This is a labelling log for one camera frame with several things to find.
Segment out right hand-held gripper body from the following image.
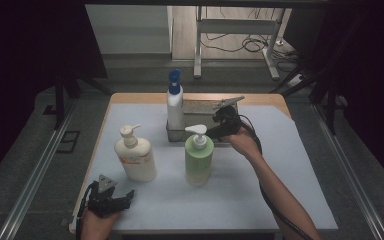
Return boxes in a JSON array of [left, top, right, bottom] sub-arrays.
[[212, 95, 246, 137]]

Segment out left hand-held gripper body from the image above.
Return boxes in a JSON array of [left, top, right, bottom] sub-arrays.
[[86, 173, 129, 219]]

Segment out metal mesh basket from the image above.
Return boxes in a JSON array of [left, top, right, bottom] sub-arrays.
[[165, 98, 242, 145]]

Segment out green pump bottle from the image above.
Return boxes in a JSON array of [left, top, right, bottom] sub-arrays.
[[184, 124, 215, 187]]

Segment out cream pump bottle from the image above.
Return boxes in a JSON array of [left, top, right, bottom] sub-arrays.
[[113, 123, 158, 183]]

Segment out white bottle with blue pump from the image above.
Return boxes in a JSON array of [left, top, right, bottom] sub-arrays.
[[166, 67, 185, 131]]

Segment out person's left hand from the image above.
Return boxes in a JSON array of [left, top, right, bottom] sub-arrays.
[[80, 209, 122, 238]]

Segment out person's right hand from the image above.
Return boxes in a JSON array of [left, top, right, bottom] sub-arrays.
[[229, 127, 264, 162]]

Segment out pale foam table mat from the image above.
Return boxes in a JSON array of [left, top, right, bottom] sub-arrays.
[[69, 102, 340, 232]]

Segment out white power strip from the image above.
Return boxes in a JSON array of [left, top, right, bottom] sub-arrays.
[[287, 74, 306, 89]]

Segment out black metal stand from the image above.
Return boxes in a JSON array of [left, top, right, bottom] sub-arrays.
[[53, 64, 114, 132], [269, 66, 339, 137]]

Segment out dark curtain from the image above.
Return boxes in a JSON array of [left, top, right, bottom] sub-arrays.
[[0, 0, 108, 191], [281, 0, 384, 186]]

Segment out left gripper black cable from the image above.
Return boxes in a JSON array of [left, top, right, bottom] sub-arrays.
[[75, 180, 99, 240]]

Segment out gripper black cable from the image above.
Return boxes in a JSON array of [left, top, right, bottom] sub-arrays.
[[75, 180, 99, 240], [239, 114, 314, 240]]

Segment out aluminium floor rail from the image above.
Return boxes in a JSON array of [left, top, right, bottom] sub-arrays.
[[310, 102, 382, 240], [0, 99, 78, 240]]

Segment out black floor cables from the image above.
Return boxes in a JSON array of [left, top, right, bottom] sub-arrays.
[[200, 6, 302, 73]]

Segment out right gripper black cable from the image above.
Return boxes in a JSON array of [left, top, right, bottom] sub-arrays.
[[239, 114, 314, 240]]

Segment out white desk frame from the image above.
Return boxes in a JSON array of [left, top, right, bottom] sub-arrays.
[[193, 5, 282, 81]]

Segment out white wall panel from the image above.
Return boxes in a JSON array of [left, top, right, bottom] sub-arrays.
[[84, 4, 174, 56]]

